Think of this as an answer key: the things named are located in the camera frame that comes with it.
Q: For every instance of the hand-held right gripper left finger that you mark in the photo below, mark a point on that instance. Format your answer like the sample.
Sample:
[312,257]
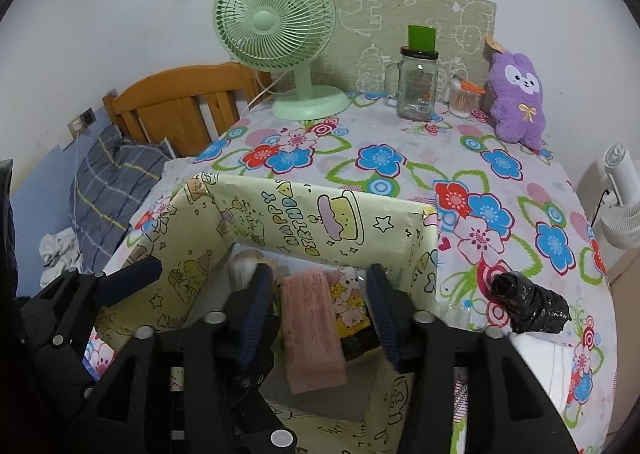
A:
[256,314]

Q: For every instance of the grey plaid pillow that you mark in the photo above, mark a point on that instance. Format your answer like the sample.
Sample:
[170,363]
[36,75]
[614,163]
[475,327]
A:
[115,173]

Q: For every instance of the green desk fan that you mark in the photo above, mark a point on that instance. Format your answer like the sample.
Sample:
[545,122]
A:
[272,18]

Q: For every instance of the wooden bed headboard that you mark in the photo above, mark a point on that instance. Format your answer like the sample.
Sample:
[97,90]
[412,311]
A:
[175,103]

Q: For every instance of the pink rectangular packet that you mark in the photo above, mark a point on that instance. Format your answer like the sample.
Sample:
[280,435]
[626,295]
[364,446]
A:
[312,329]

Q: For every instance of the glass jar mug green lid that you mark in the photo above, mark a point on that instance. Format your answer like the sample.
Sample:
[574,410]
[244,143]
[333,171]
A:
[417,88]

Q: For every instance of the white cloth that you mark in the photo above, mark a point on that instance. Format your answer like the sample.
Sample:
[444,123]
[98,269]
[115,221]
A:
[545,359]
[60,246]

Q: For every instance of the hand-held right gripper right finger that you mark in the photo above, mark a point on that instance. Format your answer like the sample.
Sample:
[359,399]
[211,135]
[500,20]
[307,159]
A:
[382,319]

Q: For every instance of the white crumpled cloth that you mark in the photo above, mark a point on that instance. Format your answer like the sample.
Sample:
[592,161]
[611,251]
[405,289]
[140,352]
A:
[60,246]

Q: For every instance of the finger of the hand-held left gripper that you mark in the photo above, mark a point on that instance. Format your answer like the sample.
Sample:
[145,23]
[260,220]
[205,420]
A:
[130,281]

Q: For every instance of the yellow cartoon storage box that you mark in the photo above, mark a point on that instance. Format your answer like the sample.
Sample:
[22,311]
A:
[310,219]

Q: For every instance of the cotton swab jar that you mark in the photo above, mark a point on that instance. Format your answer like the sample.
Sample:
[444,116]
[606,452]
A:
[462,101]

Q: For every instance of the wall outlet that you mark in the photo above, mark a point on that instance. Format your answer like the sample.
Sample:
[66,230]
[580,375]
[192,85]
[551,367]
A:
[82,121]

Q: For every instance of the purple plush bunny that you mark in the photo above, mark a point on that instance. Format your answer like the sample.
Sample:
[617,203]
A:
[517,103]

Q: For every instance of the green cartoon patterned board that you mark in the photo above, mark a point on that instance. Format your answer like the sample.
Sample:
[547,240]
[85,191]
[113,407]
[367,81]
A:
[370,23]

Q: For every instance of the yellow cartoon bear packet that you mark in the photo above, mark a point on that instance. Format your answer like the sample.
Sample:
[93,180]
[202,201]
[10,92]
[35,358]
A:
[345,294]

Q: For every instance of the beige door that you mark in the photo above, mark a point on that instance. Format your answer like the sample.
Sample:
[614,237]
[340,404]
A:
[622,294]

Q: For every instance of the black plastic bundle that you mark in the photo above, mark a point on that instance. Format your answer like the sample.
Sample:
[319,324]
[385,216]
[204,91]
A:
[530,301]

